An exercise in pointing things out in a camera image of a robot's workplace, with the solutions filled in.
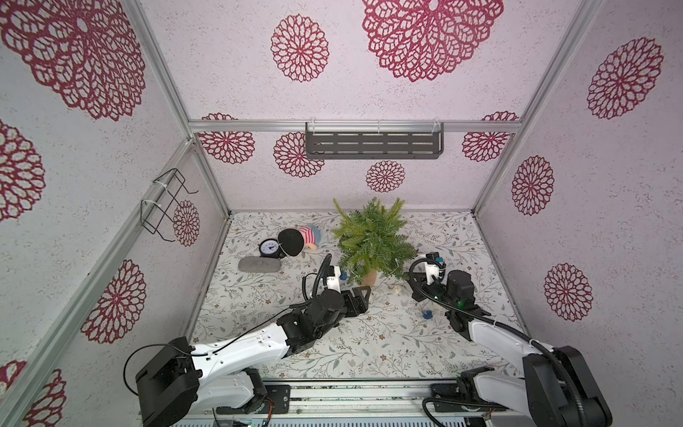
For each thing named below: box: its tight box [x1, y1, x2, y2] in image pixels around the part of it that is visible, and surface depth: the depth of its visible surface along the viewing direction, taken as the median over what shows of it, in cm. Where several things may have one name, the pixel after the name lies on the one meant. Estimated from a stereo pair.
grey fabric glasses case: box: [238, 256, 282, 274], surface depth 102 cm
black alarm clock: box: [257, 238, 282, 258], surface depth 105 cm
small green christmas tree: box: [330, 196, 418, 286], surface depth 76 cm
